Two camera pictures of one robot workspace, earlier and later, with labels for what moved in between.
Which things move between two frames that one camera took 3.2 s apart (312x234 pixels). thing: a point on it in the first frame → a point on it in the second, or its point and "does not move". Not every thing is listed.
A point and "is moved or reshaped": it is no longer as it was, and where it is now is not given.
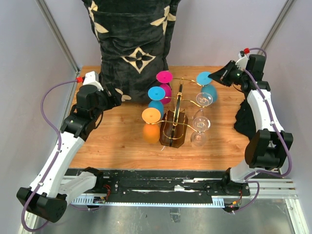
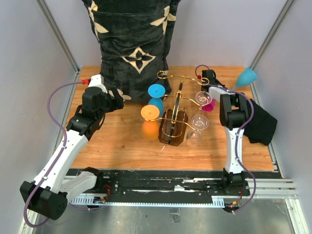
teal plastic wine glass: [203, 79] is moved or reshaped
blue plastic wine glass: [156, 95] does not move
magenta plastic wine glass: [164, 78] → [209, 107]
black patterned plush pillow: [133, 36] does not move
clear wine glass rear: [203, 99] does not move
